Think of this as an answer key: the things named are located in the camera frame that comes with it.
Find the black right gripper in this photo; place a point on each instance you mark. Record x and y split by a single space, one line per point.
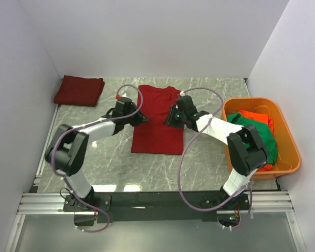
170 119

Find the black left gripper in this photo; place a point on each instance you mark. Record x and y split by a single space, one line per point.
140 118

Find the red t shirt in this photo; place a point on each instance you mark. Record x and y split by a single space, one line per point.
153 136

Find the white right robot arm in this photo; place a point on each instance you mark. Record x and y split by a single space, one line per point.
246 149

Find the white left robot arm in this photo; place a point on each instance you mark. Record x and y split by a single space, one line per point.
67 150

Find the folded dark red shirt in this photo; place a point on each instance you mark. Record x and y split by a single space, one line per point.
78 91

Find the orange t shirt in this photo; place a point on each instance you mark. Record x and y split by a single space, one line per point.
263 118

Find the green t shirt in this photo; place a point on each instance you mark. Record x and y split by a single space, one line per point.
264 132

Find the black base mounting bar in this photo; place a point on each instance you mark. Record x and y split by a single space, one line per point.
152 206

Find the orange plastic tub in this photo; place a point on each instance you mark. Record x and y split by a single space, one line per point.
288 160

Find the aluminium frame rail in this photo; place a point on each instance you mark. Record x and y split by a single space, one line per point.
34 203

